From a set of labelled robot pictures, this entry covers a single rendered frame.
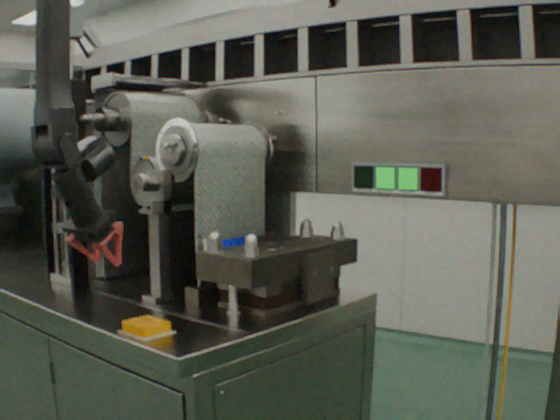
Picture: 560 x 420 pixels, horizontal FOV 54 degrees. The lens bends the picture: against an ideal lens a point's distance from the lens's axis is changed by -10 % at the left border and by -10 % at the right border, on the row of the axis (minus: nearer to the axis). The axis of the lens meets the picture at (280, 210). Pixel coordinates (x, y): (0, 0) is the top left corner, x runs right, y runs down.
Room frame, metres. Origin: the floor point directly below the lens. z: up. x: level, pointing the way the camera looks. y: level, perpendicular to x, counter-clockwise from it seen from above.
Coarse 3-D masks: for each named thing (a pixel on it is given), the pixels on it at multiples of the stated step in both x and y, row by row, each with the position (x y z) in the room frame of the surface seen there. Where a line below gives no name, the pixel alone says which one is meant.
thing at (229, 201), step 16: (208, 176) 1.38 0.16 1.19; (224, 176) 1.42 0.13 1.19; (240, 176) 1.47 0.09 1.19; (256, 176) 1.51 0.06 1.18; (208, 192) 1.38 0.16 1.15; (224, 192) 1.42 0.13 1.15; (240, 192) 1.47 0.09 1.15; (256, 192) 1.51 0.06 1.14; (208, 208) 1.38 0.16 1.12; (224, 208) 1.42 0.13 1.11; (240, 208) 1.47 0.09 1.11; (256, 208) 1.51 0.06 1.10; (208, 224) 1.38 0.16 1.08; (224, 224) 1.42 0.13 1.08; (240, 224) 1.47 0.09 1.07; (256, 224) 1.51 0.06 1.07
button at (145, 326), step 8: (128, 320) 1.10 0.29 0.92; (136, 320) 1.11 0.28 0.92; (144, 320) 1.11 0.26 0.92; (152, 320) 1.11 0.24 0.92; (160, 320) 1.11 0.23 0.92; (128, 328) 1.09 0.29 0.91; (136, 328) 1.07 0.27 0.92; (144, 328) 1.06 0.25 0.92; (152, 328) 1.08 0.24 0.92; (160, 328) 1.09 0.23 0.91; (168, 328) 1.11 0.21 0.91; (144, 336) 1.06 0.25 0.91; (152, 336) 1.08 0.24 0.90
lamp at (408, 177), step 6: (402, 168) 1.39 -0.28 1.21; (408, 168) 1.38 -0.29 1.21; (414, 168) 1.37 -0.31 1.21; (402, 174) 1.39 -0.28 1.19; (408, 174) 1.38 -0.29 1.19; (414, 174) 1.37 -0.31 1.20; (402, 180) 1.39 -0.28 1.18; (408, 180) 1.38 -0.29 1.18; (414, 180) 1.37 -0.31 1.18; (402, 186) 1.39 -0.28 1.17; (408, 186) 1.38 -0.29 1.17; (414, 186) 1.37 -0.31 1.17
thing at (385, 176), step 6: (378, 168) 1.43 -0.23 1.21; (384, 168) 1.42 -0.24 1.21; (390, 168) 1.41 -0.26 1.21; (378, 174) 1.43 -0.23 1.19; (384, 174) 1.42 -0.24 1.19; (390, 174) 1.41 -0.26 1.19; (378, 180) 1.43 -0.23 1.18; (384, 180) 1.42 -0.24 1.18; (390, 180) 1.41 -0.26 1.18; (378, 186) 1.43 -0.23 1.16; (384, 186) 1.42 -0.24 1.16; (390, 186) 1.41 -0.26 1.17
